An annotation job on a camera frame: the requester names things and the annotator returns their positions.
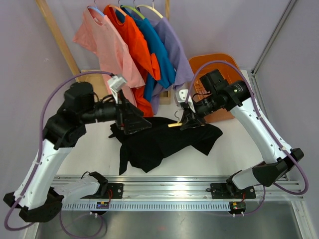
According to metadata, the green hanger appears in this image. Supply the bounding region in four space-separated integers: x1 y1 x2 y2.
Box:
120 4 145 20

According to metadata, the orange plastic basket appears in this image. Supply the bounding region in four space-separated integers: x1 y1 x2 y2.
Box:
189 53 242 123

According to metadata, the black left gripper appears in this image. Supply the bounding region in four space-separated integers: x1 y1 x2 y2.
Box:
81 88 152 133

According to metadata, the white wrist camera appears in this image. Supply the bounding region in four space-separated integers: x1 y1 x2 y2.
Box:
107 75 127 103
174 89 195 113

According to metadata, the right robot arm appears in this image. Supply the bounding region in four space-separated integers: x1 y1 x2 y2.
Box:
175 69 304 197

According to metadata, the peach hanger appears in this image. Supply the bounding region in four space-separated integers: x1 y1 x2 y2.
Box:
107 1 127 16

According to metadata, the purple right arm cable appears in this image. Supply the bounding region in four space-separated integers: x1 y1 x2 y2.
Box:
184 60 310 217

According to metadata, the lavender t shirt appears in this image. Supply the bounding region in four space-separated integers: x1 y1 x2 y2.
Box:
144 17 194 117

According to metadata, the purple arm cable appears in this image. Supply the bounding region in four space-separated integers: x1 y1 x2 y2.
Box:
184 60 310 217
4 70 118 237

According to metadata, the wooden clothes rack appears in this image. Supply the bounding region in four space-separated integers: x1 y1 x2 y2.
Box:
34 0 172 106

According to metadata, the white slotted cable duct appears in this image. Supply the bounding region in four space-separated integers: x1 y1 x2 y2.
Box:
62 200 230 212

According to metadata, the black t shirt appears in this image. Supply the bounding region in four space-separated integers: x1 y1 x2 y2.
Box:
109 117 223 175

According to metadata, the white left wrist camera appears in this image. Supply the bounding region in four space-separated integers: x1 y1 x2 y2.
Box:
107 75 127 103

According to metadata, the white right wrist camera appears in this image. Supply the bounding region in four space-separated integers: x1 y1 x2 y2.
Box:
174 89 195 113

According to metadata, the light blue hanger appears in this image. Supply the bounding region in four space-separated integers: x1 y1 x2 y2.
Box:
87 0 105 17

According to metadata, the pink t shirt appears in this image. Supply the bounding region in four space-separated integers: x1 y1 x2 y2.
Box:
73 8 145 106

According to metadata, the yellow hanger with metal hook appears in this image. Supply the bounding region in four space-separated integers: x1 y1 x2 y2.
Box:
167 109 182 127

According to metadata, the aluminium mounting rail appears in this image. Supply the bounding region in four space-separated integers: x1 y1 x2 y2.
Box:
52 175 305 202

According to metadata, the orange t shirt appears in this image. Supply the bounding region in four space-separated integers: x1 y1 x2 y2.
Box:
103 5 160 117

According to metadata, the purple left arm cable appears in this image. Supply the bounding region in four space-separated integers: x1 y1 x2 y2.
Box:
4 70 118 237

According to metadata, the blue t shirt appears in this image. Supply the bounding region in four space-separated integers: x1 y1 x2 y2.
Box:
121 5 176 102

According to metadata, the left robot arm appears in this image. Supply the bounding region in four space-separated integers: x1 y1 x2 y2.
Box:
3 82 152 223

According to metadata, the cream hanger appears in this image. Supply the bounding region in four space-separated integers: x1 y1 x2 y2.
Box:
137 0 163 18

